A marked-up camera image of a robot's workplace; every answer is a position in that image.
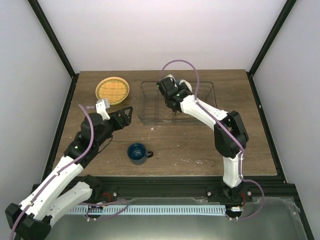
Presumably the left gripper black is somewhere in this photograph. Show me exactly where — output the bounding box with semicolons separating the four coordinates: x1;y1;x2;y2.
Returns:
95;106;134;148

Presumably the teal and white bowl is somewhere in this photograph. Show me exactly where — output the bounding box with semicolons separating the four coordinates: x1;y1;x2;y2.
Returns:
175;79;193;93

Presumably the black wire dish rack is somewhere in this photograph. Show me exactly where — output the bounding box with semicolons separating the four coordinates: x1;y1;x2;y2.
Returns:
138;81;217;125

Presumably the dark blue enamel mug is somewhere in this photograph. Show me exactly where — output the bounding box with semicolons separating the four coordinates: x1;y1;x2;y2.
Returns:
127;142;154;166

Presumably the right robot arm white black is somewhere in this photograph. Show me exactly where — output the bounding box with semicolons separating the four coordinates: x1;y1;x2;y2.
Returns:
156;74;249;202

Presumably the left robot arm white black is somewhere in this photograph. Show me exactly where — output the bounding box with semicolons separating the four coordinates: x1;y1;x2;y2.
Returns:
5;105;133;240

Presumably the yellow woven bamboo plate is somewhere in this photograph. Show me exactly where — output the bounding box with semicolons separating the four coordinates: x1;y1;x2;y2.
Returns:
95;76;130;105

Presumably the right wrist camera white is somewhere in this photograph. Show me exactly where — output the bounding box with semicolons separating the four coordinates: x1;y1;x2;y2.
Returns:
165;74;175;80

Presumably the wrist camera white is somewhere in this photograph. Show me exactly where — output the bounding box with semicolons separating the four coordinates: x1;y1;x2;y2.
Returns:
95;98;110;120
165;74;175;80

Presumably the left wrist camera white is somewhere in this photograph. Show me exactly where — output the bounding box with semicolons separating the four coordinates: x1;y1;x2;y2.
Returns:
95;98;110;120

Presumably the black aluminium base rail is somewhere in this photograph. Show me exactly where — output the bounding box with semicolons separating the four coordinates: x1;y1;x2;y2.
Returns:
82;176;241;205

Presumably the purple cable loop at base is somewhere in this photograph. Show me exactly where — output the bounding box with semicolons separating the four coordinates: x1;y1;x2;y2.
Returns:
83;196;132;222

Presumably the light blue slotted cable duct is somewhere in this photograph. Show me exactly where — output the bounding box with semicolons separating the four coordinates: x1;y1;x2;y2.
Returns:
68;205;226;217

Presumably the right black frame post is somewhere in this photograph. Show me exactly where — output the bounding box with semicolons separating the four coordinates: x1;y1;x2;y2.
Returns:
251;0;298;73

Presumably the black frame post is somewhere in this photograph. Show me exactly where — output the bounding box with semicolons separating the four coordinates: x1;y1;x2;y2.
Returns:
26;0;77;78
251;0;298;73

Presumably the left black frame post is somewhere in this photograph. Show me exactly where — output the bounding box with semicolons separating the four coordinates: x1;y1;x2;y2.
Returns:
26;0;77;78

